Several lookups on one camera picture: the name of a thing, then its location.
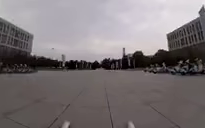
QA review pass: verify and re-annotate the pale many-windowed building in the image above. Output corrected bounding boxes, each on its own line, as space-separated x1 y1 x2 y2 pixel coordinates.
0 11 35 58

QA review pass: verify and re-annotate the grey many-windowed building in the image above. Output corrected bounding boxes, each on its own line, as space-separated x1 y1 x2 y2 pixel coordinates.
166 4 205 59

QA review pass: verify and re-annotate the row of pale banner flags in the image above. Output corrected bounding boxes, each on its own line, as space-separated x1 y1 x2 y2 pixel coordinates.
60 53 136 70

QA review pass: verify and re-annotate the row of parked scooters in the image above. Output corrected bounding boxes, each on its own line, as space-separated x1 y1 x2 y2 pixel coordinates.
0 61 38 75
143 57 205 78

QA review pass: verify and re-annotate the row of trees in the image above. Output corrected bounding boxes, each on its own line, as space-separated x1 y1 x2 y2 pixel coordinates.
0 49 205 71

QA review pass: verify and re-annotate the robot's own part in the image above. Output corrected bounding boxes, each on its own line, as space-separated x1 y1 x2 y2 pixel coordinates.
61 120 71 128
127 120 136 128

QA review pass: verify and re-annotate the tall slim tower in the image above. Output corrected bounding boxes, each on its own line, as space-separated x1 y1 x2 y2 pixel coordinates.
122 47 127 58

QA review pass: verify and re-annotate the grey paved plaza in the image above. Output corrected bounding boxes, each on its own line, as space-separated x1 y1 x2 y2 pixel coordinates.
0 68 205 128

